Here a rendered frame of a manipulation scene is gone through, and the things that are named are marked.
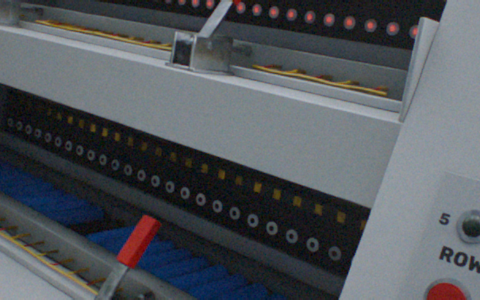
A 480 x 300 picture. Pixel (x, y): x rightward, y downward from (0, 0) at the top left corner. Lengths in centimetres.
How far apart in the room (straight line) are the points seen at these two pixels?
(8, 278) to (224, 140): 22
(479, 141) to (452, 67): 4
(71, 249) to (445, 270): 32
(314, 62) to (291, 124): 9
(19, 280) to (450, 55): 35
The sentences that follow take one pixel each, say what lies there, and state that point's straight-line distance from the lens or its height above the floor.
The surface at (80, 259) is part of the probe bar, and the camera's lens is 50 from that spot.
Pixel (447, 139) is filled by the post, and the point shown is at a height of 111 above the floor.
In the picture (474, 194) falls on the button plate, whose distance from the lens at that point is 28.
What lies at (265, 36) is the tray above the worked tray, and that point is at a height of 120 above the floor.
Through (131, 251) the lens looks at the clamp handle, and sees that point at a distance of 40.
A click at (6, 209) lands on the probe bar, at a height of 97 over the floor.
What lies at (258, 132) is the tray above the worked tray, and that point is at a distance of 34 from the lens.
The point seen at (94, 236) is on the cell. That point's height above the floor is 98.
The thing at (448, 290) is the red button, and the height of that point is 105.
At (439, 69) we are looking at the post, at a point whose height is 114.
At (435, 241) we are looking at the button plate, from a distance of 28.
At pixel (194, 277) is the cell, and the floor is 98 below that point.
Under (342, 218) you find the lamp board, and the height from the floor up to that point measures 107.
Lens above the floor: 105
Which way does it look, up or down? 5 degrees up
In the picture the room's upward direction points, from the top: 21 degrees clockwise
